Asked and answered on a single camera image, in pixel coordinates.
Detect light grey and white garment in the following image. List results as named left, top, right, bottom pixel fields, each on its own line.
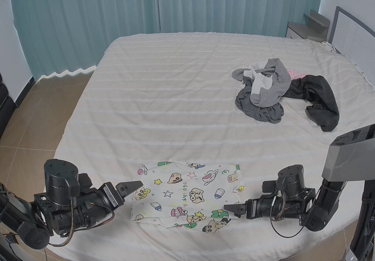
left=231, top=58, right=292, bottom=108

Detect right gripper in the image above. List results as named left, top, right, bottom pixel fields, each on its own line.
left=246, top=197, right=279, bottom=221

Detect pink garment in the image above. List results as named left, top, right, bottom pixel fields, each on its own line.
left=287, top=68, right=307, bottom=80

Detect black cable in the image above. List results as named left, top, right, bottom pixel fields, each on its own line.
left=48, top=195, right=115, bottom=247
left=270, top=195, right=309, bottom=238

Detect white printed pyjama top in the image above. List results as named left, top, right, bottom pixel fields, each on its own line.
left=130, top=160, right=245, bottom=234

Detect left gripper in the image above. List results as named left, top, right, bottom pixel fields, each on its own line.
left=72, top=182, right=125, bottom=229

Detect bed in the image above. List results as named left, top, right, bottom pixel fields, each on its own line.
left=42, top=6, right=375, bottom=261

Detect grey bedside table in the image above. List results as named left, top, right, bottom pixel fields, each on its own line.
left=287, top=9, right=330, bottom=42

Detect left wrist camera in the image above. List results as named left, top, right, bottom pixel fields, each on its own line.
left=78, top=173, right=93, bottom=195

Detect dark grey garment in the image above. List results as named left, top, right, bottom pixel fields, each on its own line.
left=235, top=85, right=285, bottom=123

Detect black garment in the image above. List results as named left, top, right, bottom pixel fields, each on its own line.
left=283, top=75, right=340, bottom=133

